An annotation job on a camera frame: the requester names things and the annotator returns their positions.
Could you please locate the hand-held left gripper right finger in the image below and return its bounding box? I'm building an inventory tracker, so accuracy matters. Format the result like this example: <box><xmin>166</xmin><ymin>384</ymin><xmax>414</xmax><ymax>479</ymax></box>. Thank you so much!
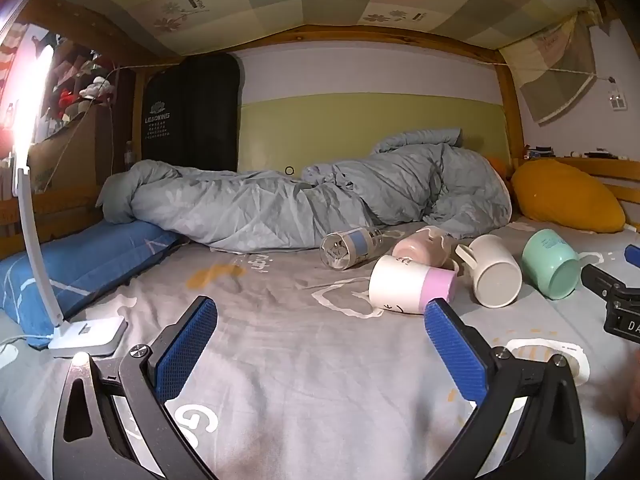
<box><xmin>424</xmin><ymin>298</ymin><xmax>586</xmax><ymax>480</ymax></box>

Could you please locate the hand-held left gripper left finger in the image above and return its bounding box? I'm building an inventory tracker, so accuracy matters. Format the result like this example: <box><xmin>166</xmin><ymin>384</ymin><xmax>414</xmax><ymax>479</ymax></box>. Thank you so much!
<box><xmin>52</xmin><ymin>296</ymin><xmax>218</xmax><ymax>480</ymax></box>

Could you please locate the mint green mug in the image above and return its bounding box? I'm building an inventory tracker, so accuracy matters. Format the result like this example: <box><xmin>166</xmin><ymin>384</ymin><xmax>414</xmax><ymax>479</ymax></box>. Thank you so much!
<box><xmin>521</xmin><ymin>228</ymin><xmax>608</xmax><ymax>300</ymax></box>

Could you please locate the white and pink cup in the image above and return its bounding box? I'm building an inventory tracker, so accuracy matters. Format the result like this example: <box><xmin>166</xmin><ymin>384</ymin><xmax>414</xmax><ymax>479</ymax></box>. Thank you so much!
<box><xmin>368</xmin><ymin>254</ymin><xmax>459</xmax><ymax>315</ymax></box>

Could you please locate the white mug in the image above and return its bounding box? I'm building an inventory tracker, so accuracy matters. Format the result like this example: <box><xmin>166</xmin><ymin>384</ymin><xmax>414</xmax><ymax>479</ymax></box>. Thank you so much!
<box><xmin>454</xmin><ymin>233</ymin><xmax>524</xmax><ymax>309</ymax></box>

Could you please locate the yellow pillow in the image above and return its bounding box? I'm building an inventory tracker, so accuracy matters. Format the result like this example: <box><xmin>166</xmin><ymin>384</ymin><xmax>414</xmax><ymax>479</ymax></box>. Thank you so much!
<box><xmin>510</xmin><ymin>158</ymin><xmax>627</xmax><ymax>234</ymax></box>

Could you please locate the grey printed bedsheet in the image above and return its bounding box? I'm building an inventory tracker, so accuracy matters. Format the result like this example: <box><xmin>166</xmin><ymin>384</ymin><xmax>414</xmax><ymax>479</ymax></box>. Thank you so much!
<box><xmin>0</xmin><ymin>215</ymin><xmax>640</xmax><ymax>480</ymax></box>

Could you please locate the blue pillow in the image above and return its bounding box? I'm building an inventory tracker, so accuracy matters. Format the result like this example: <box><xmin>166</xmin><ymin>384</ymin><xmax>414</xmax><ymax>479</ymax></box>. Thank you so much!
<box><xmin>0</xmin><ymin>220</ymin><xmax>185</xmax><ymax>352</ymax></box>

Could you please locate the glass bottle with blue label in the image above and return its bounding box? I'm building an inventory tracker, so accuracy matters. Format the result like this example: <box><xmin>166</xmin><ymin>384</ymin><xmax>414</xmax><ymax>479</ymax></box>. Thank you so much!
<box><xmin>319</xmin><ymin>227</ymin><xmax>385</xmax><ymax>271</ymax></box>

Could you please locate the white desk lamp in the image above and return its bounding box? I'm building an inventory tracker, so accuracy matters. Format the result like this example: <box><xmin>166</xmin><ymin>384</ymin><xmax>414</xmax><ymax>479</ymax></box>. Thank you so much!
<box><xmin>0</xmin><ymin>25</ymin><xmax>129</xmax><ymax>359</ymax></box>

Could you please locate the grey-blue duvet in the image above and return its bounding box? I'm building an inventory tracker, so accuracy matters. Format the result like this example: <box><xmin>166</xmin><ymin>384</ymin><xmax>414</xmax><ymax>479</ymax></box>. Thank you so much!
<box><xmin>96</xmin><ymin>129</ymin><xmax>514</xmax><ymax>254</ymax></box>

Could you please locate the checked hanging cloth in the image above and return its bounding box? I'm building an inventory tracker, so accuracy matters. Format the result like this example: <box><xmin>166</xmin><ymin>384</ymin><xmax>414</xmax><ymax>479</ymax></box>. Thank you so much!
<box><xmin>500</xmin><ymin>12</ymin><xmax>599</xmax><ymax>125</ymax></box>

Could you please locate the cardboard box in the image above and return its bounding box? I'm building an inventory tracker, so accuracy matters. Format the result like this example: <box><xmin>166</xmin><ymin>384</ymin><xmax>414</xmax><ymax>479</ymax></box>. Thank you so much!
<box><xmin>26</xmin><ymin>104</ymin><xmax>102</xmax><ymax>196</ymax></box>

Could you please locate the black folded mat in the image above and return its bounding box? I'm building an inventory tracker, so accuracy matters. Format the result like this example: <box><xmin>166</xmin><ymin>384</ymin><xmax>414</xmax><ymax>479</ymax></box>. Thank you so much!
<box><xmin>141</xmin><ymin>53</ymin><xmax>242</xmax><ymax>174</ymax></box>

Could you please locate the white plush toy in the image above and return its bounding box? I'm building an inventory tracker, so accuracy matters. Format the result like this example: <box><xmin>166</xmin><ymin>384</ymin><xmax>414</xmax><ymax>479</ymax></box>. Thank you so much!
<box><xmin>79</xmin><ymin>75</ymin><xmax>114</xmax><ymax>102</ymax></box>

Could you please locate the wooden bed frame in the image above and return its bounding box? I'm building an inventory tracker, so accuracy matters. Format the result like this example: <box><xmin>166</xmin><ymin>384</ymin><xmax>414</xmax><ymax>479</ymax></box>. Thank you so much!
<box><xmin>0</xmin><ymin>0</ymin><xmax>640</xmax><ymax>248</ymax></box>

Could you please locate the white cord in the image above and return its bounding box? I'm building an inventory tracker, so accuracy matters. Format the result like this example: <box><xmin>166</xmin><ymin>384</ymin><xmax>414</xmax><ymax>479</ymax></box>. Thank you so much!
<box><xmin>477</xmin><ymin>59</ymin><xmax>617</xmax><ymax>84</ymax></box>

